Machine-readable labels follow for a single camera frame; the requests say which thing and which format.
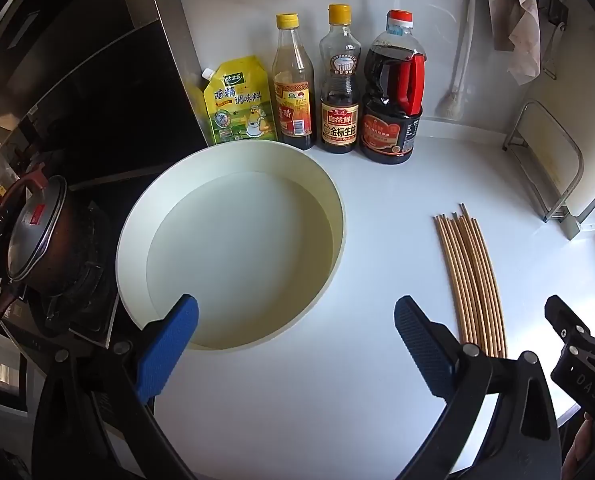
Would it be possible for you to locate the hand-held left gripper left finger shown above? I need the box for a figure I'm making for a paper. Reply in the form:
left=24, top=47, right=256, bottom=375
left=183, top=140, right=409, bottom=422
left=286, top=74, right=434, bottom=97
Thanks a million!
left=31, top=294, right=200, bottom=480

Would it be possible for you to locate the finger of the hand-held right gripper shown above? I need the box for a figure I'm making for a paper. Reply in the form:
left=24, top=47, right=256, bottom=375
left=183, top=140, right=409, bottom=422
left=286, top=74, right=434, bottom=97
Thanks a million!
left=545, top=295, right=595, bottom=431

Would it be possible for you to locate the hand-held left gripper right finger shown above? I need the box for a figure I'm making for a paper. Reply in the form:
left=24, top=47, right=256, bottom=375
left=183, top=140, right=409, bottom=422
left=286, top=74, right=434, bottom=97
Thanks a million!
left=393, top=296, right=561, bottom=480

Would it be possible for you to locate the bundle of wooden chopsticks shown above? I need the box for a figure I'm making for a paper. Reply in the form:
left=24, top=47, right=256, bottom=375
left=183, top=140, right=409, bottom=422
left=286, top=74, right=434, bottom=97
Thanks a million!
left=433, top=202, right=508, bottom=359

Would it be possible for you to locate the white round basin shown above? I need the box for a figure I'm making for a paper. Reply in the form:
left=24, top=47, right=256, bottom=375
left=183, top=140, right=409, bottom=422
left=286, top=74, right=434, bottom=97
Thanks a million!
left=116, top=141, right=347, bottom=353

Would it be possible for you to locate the person's right hand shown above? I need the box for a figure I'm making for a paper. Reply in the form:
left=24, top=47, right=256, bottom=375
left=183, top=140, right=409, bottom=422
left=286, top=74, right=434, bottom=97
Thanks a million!
left=562, top=417, right=595, bottom=467

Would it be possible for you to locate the black gas stove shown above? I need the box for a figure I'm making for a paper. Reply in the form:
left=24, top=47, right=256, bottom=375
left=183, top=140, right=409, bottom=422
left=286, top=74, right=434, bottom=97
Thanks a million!
left=0, top=200, right=123, bottom=351

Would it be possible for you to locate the pot with glass lid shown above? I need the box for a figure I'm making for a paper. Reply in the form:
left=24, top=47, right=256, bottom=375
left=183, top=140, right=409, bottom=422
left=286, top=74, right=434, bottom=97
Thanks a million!
left=4, top=162, right=110, bottom=311

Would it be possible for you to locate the clear soy sauce bottle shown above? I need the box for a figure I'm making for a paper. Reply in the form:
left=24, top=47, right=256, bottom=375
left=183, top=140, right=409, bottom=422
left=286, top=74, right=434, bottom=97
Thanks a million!
left=319, top=4, right=362, bottom=155

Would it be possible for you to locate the yellow seasoning pouch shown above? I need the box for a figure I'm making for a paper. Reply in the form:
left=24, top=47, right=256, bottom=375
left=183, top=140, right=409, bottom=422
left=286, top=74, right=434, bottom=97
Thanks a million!
left=200, top=55, right=279, bottom=147

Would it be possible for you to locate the black range hood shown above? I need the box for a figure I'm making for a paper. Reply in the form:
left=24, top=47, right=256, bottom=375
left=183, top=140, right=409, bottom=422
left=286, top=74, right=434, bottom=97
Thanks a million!
left=0, top=0, right=208, bottom=196

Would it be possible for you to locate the vinegar bottle with orange label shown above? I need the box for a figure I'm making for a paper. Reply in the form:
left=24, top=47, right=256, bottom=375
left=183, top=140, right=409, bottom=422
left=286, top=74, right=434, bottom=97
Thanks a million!
left=271, top=13, right=316, bottom=152

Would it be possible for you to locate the beige hanging cloth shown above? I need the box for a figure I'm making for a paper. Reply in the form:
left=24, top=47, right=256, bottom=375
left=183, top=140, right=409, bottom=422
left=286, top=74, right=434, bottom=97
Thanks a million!
left=485, top=0, right=543, bottom=86

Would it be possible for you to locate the metal wire rack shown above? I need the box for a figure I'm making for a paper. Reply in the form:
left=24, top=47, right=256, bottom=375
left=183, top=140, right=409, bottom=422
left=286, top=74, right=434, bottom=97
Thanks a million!
left=502, top=100, right=585, bottom=223

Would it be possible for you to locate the large red-handled soy sauce bottle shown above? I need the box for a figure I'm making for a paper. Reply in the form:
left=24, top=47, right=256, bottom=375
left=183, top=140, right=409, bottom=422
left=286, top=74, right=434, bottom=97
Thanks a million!
left=360, top=9, right=427, bottom=165

